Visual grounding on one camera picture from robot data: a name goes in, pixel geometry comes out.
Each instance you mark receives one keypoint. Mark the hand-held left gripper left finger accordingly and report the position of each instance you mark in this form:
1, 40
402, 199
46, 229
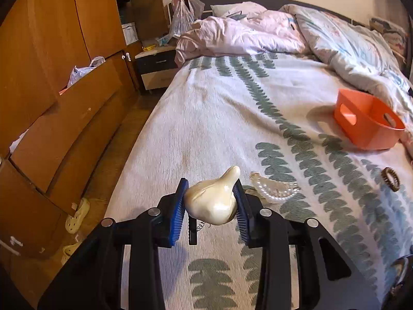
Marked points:
177, 213

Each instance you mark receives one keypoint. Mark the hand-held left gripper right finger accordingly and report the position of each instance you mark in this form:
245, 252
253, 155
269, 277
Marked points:
241, 213

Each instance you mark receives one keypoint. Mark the cream pearly hair claw clip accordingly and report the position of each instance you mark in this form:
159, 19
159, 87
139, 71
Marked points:
209, 200

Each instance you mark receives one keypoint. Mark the orange plastic basket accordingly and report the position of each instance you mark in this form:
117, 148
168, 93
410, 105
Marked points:
364, 126

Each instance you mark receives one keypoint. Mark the clear plastic hair claw clip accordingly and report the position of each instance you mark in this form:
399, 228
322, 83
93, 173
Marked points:
274, 190

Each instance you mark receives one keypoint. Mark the leaf-print bedspread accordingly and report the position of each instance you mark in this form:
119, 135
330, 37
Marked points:
226, 119

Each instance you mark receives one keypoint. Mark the cream foam slipper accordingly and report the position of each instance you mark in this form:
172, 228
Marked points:
69, 252
79, 214

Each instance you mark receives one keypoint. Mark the dark and white nightstand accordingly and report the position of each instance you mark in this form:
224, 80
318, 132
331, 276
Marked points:
155, 74

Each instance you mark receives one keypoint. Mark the plastic bag in drawer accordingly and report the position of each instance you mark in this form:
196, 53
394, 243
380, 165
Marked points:
82, 72

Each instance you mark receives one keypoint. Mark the pink and white duvet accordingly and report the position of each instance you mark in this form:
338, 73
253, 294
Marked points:
258, 32

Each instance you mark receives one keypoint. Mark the clear hanging plastic bag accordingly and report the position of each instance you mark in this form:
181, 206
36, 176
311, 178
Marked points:
182, 19

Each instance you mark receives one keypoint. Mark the white pillow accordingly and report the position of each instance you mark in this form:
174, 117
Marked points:
238, 8

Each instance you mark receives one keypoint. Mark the wooden wardrobe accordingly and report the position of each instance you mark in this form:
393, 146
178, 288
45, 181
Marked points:
48, 38

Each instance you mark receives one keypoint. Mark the patterned pillow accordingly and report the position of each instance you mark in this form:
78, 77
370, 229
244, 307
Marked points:
388, 35

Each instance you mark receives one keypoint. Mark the dark bed frame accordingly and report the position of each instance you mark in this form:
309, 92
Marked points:
290, 0

